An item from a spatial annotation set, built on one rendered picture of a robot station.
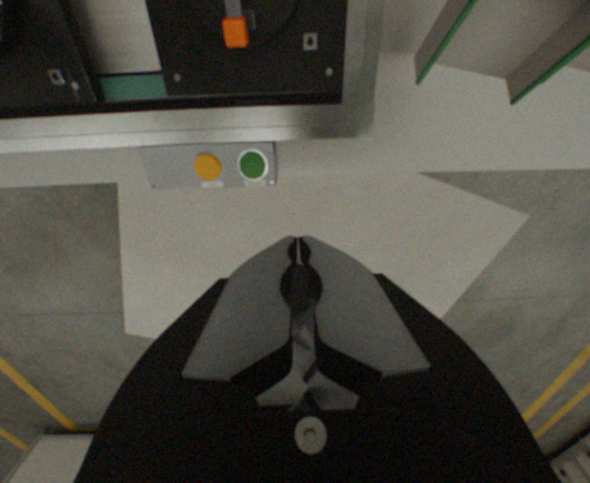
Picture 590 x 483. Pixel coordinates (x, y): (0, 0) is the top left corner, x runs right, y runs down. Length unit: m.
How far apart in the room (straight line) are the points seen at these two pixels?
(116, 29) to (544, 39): 0.53
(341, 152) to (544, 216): 1.85
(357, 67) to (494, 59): 0.16
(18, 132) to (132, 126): 0.18
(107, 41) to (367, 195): 0.50
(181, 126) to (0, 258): 2.28
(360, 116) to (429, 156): 0.21
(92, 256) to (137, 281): 1.38
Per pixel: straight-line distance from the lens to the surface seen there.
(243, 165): 0.39
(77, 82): 0.47
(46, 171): 0.70
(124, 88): 0.46
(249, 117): 0.39
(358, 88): 0.40
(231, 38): 0.28
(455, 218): 0.65
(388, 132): 0.52
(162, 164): 0.44
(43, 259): 2.37
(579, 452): 5.88
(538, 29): 0.42
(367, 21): 0.41
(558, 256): 2.53
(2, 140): 0.59
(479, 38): 0.40
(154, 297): 0.76
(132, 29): 0.49
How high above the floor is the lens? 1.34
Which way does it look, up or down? 60 degrees down
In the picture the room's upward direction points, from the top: 178 degrees clockwise
